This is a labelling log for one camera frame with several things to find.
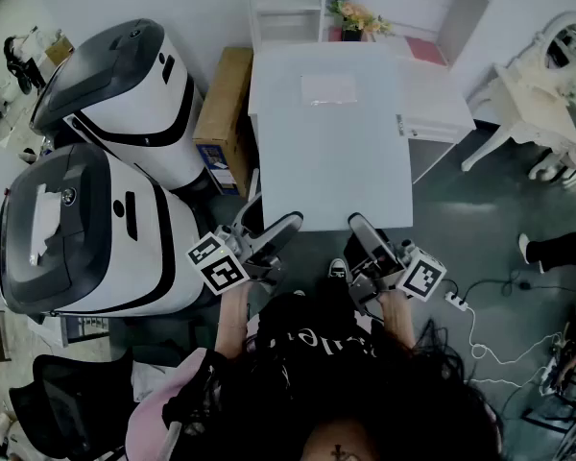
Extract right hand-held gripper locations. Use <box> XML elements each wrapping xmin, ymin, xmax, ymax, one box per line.
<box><xmin>343</xmin><ymin>212</ymin><xmax>447</xmax><ymax>314</ymax></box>

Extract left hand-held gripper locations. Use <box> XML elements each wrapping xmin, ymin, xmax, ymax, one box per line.
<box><xmin>186</xmin><ymin>192</ymin><xmax>304</xmax><ymax>298</ymax></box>

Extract large white box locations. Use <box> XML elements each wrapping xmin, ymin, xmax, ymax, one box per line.
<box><xmin>248</xmin><ymin>40</ymin><xmax>414</xmax><ymax>232</ymax></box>

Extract white shelf unit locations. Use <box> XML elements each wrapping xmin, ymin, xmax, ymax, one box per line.
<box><xmin>244</xmin><ymin>0</ymin><xmax>503</xmax><ymax>66</ymax></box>

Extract person's left forearm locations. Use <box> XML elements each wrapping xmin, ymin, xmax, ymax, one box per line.
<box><xmin>214</xmin><ymin>280</ymin><xmax>253</xmax><ymax>360</ymax></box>

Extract person's right forearm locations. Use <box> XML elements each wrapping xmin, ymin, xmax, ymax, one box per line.
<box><xmin>377</xmin><ymin>289</ymin><xmax>417</xmax><ymax>351</ymax></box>

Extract white desk with shelves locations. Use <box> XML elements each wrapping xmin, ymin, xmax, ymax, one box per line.
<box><xmin>247</xmin><ymin>40</ymin><xmax>477</xmax><ymax>184</ymax></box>

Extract white power strip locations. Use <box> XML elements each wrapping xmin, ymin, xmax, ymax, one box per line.
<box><xmin>444</xmin><ymin>290</ymin><xmax>469</xmax><ymax>312</ymax></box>

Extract person's black shirt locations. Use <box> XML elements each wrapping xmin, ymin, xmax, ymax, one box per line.
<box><xmin>162</xmin><ymin>289</ymin><xmax>462</xmax><ymax>461</ymax></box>

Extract white and black machine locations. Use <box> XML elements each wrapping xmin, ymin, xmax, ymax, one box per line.
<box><xmin>0</xmin><ymin>141</ymin><xmax>207</xmax><ymax>319</ymax></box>
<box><xmin>28</xmin><ymin>16</ymin><xmax>212</xmax><ymax>194</ymax></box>

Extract long cardboard box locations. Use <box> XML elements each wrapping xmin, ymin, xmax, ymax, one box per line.
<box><xmin>192</xmin><ymin>46</ymin><xmax>255</xmax><ymax>199</ymax></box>

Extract white tissue sheet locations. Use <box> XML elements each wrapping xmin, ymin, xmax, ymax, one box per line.
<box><xmin>28</xmin><ymin>182</ymin><xmax>63</xmax><ymax>266</ymax></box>

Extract person's pink sleeve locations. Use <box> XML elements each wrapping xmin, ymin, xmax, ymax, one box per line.
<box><xmin>124</xmin><ymin>347</ymin><xmax>208</xmax><ymax>461</ymax></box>

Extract potted yellow flowers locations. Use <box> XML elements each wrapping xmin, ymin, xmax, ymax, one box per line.
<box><xmin>325</xmin><ymin>0</ymin><xmax>395</xmax><ymax>42</ymax></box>

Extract black metal rack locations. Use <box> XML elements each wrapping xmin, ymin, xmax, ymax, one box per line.
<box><xmin>522</xmin><ymin>324</ymin><xmax>576</xmax><ymax>461</ymax></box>

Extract black mesh chair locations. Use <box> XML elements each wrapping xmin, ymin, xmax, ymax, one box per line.
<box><xmin>8</xmin><ymin>351</ymin><xmax>135</xmax><ymax>461</ymax></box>

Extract black cable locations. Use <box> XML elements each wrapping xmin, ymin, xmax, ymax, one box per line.
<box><xmin>453</xmin><ymin>269</ymin><xmax>576</xmax><ymax>303</ymax></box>

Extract white cable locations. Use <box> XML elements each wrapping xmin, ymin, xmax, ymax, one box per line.
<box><xmin>464</xmin><ymin>304</ymin><xmax>564</xmax><ymax>389</ymax></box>

